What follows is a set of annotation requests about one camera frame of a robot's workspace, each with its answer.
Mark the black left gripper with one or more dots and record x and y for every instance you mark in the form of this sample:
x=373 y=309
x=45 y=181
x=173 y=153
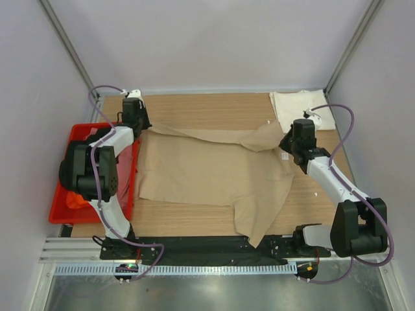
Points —
x=142 y=110

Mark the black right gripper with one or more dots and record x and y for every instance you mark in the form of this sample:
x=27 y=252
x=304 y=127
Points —
x=284 y=143

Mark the beige t shirt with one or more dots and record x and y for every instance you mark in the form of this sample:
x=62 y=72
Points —
x=239 y=168

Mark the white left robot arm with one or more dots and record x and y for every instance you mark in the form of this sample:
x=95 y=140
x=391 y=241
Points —
x=89 y=168

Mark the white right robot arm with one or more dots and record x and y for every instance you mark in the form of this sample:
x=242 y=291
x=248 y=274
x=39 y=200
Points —
x=357 y=227

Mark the folded white t shirt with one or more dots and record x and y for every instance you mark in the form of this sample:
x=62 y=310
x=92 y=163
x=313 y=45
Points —
x=291 y=106

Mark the pink t shirt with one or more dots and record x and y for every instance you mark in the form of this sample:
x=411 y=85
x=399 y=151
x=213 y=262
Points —
x=126 y=162

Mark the black t shirt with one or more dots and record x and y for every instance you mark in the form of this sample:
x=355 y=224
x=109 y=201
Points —
x=66 y=166

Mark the orange t shirt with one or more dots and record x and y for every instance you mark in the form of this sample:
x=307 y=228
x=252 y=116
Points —
x=75 y=201

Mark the right aluminium frame post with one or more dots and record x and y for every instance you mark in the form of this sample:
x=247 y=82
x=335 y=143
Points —
x=353 y=44

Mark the aluminium frame post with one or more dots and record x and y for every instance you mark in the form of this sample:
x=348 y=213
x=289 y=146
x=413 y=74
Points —
x=66 y=42
x=353 y=44

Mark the left aluminium frame post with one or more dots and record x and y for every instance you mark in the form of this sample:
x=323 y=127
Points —
x=66 y=42

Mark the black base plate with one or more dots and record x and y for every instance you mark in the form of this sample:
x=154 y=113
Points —
x=212 y=251

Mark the aluminium rail profile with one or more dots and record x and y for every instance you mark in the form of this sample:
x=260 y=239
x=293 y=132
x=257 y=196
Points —
x=69 y=250

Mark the slotted cable duct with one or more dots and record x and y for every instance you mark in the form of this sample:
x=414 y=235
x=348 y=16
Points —
x=118 y=269

